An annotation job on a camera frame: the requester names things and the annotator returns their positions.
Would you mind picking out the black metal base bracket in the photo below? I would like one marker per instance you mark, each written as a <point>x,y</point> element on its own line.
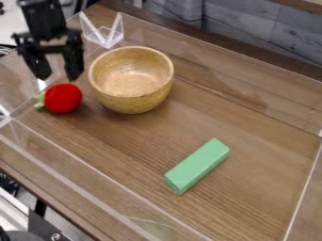
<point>43,228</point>

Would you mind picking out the wooden bowl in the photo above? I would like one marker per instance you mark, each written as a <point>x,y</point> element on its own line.
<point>133,78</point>

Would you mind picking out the clear acrylic tray enclosure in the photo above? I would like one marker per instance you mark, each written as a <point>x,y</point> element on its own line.
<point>94,163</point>

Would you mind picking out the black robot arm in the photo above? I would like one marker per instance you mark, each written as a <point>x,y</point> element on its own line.
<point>49,37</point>

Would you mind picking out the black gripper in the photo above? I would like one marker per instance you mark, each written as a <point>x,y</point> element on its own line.
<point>34,49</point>

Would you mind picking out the green rectangular block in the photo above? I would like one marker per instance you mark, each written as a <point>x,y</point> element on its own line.
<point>197,165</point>

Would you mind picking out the red plush fruit green leaf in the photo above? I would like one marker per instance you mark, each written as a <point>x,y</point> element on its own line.
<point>62,98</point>

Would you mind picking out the clear acrylic corner bracket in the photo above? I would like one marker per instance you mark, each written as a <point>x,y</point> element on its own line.
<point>103,36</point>

